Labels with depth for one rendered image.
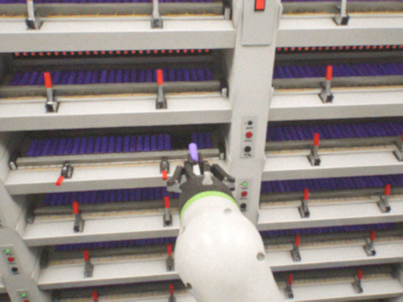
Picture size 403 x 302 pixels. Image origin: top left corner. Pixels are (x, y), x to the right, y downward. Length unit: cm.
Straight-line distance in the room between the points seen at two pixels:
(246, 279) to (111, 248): 85
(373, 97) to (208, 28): 49
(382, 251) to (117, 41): 111
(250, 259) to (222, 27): 56
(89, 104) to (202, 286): 60
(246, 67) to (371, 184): 66
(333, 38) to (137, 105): 50
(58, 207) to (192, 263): 78
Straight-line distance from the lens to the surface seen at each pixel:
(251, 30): 80
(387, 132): 120
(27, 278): 123
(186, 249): 39
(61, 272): 123
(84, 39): 80
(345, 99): 97
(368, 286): 151
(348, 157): 107
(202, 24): 81
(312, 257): 126
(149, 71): 94
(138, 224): 105
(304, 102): 91
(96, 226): 107
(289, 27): 84
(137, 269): 118
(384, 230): 141
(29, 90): 94
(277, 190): 112
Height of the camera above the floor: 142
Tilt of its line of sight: 28 degrees down
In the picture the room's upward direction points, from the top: straight up
